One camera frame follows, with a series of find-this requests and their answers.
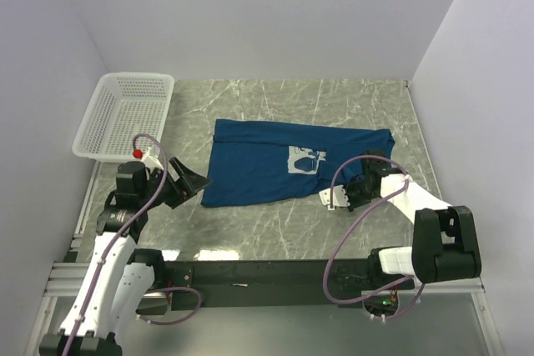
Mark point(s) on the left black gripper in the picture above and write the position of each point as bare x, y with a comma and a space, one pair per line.
176, 186

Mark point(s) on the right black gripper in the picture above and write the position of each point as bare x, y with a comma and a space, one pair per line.
353, 191

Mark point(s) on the blue printed t-shirt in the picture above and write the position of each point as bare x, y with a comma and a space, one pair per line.
253, 162

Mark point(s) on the white plastic basket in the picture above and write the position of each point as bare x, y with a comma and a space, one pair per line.
123, 105

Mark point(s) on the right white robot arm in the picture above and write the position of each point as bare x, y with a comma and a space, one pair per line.
444, 245

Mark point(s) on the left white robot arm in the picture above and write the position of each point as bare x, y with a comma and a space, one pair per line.
120, 273

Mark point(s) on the black base beam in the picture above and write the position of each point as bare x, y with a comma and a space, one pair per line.
249, 283

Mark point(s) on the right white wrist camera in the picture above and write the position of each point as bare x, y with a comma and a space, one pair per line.
334, 198

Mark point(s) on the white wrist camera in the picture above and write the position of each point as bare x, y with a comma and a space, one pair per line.
334, 198
150, 158

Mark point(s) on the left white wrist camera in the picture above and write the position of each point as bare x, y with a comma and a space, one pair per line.
150, 158

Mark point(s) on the aluminium frame rail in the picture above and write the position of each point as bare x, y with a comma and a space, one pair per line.
65, 279

